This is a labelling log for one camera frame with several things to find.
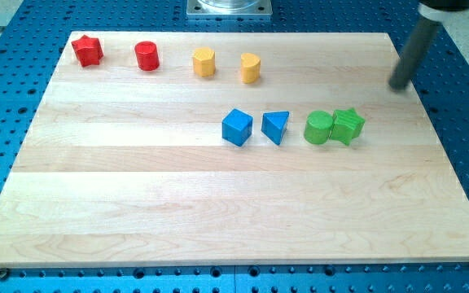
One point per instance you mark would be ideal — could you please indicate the black and white tool holder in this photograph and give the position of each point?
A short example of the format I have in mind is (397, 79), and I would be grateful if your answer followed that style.
(440, 10)

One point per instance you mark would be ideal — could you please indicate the yellow hexagon block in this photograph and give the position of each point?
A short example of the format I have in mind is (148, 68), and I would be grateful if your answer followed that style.
(204, 61)

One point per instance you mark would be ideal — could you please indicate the yellow heart block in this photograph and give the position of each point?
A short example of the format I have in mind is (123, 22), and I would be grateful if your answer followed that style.
(250, 67)

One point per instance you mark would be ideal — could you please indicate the left board stop screw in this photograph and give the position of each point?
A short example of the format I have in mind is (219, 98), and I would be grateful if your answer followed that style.
(4, 274)

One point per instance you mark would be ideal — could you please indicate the blue cube block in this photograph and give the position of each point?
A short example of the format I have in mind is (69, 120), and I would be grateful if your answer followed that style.
(236, 127)

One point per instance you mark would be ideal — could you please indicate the green cylinder block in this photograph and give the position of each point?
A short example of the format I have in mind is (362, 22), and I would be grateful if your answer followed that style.
(318, 127)

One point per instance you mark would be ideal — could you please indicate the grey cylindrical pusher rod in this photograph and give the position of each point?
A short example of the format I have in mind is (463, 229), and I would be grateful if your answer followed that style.
(413, 53)

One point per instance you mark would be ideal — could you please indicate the blue triangle block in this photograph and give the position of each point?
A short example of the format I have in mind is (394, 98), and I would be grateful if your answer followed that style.
(274, 125)

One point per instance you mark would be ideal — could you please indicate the green star block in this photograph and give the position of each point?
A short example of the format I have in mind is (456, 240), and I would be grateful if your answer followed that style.
(347, 125)

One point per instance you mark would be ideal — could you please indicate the light wooden board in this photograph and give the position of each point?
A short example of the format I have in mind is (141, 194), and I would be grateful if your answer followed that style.
(125, 167)

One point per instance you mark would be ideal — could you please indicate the red cylinder block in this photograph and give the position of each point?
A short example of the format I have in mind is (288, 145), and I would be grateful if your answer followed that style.
(147, 55)

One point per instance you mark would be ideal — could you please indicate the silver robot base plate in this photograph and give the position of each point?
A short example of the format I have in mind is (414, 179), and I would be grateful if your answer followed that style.
(228, 8)

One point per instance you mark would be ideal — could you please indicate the red star block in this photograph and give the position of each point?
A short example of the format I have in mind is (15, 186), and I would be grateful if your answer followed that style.
(88, 50)

